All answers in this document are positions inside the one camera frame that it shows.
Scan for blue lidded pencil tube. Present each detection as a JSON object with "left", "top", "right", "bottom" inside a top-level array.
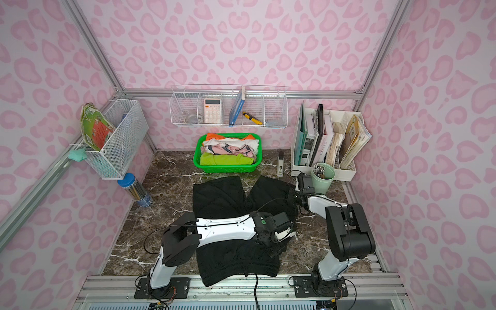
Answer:
[{"left": 117, "top": 173, "right": 152, "bottom": 207}]

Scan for black hanging cable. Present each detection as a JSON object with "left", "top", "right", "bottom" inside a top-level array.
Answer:
[{"left": 247, "top": 267, "right": 261, "bottom": 310}]

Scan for yellow utility knife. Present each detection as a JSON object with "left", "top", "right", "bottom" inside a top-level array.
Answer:
[{"left": 243, "top": 112, "right": 263, "bottom": 125}]

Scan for white mesh side basket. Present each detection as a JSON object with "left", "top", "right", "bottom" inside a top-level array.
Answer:
[{"left": 86, "top": 99, "right": 149, "bottom": 180}]

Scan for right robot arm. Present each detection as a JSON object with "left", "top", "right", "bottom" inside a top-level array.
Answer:
[{"left": 297, "top": 173, "right": 376, "bottom": 288}]

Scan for white orange calculator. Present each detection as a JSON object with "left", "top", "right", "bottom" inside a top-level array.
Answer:
[{"left": 204, "top": 98, "right": 222, "bottom": 124}]

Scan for black shorts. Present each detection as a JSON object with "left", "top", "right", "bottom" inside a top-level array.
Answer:
[{"left": 192, "top": 176, "right": 298, "bottom": 287}]

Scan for mint green pencil cup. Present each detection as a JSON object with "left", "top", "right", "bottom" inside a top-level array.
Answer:
[{"left": 311, "top": 163, "right": 335, "bottom": 195}]

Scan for blue book on shelf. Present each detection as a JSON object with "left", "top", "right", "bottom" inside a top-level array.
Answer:
[{"left": 229, "top": 86, "right": 245, "bottom": 125}]

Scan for white book organizer box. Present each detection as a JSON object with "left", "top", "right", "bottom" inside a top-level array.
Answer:
[{"left": 290, "top": 105, "right": 364, "bottom": 182}]

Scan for folded clothes in basket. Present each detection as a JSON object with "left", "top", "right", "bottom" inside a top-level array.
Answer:
[{"left": 199, "top": 133, "right": 260, "bottom": 166}]

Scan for teal folder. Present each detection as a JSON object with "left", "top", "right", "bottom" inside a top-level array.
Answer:
[{"left": 293, "top": 103, "right": 307, "bottom": 166}]

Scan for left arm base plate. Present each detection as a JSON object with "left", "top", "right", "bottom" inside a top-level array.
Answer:
[{"left": 134, "top": 275, "right": 191, "bottom": 301}]

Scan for mint green wall hook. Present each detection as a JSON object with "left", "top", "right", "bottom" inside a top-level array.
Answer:
[{"left": 68, "top": 148, "right": 87, "bottom": 162}]

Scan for white wire wall shelf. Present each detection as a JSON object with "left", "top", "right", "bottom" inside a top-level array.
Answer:
[{"left": 169, "top": 85, "right": 289, "bottom": 128}]

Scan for green plastic basket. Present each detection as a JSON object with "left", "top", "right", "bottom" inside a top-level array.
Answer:
[{"left": 193, "top": 133, "right": 262, "bottom": 173}]

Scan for green red snack packet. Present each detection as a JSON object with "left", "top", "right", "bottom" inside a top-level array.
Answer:
[{"left": 80, "top": 103, "right": 116, "bottom": 151}]

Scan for bundle of pencils in cup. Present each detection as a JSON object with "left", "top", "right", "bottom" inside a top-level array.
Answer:
[{"left": 313, "top": 164, "right": 326, "bottom": 180}]

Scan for orange English textbook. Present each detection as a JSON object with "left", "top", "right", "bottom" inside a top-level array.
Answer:
[{"left": 339, "top": 115, "right": 360, "bottom": 167}]

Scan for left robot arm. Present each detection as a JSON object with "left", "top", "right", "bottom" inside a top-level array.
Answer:
[{"left": 147, "top": 211, "right": 295, "bottom": 290}]

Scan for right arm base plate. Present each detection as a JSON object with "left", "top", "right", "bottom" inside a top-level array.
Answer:
[{"left": 289, "top": 275, "right": 349, "bottom": 299}]

